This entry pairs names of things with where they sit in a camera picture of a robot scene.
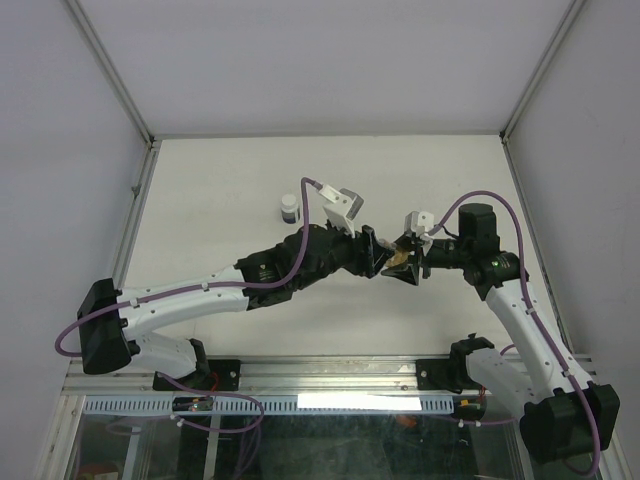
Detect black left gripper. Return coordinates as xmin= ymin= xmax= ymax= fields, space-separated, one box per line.
xmin=294 ymin=220 xmax=394 ymax=292

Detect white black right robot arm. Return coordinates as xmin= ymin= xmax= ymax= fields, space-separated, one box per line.
xmin=383 ymin=203 xmax=620 ymax=464

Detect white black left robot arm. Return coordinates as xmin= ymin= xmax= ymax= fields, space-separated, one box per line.
xmin=77 ymin=224 xmax=394 ymax=389

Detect white capped dark pill bottle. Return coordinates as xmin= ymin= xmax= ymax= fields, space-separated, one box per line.
xmin=280 ymin=194 xmax=300 ymax=224

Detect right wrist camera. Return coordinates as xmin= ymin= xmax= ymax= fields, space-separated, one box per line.
xmin=404 ymin=211 xmax=435 ymax=245

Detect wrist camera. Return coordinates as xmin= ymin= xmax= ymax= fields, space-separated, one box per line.
xmin=404 ymin=211 xmax=435 ymax=245
xmin=318 ymin=184 xmax=364 ymax=237

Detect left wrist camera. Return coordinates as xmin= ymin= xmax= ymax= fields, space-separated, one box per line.
xmin=318 ymin=184 xmax=364 ymax=237

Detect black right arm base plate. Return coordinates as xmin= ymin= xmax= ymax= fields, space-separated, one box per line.
xmin=415 ymin=357 xmax=483 ymax=394

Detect grey slotted cable duct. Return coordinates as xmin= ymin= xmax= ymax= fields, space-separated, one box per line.
xmin=83 ymin=393 xmax=455 ymax=417

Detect aluminium mounting rail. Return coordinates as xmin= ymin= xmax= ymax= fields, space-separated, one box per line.
xmin=62 ymin=354 xmax=448 ymax=397

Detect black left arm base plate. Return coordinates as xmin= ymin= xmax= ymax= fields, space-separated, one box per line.
xmin=175 ymin=359 xmax=242 ymax=392

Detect left aluminium frame post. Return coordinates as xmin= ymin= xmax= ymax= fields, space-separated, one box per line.
xmin=64 ymin=0 xmax=161 ymax=151

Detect aluminium frame post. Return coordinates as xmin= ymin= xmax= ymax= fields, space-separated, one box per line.
xmin=499 ymin=0 xmax=588 ymax=143
xmin=64 ymin=0 xmax=161 ymax=151

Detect right aluminium frame post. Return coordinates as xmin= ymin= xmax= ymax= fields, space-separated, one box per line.
xmin=499 ymin=0 xmax=588 ymax=143

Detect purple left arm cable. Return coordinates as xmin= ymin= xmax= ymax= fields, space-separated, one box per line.
xmin=54 ymin=177 xmax=326 ymax=480

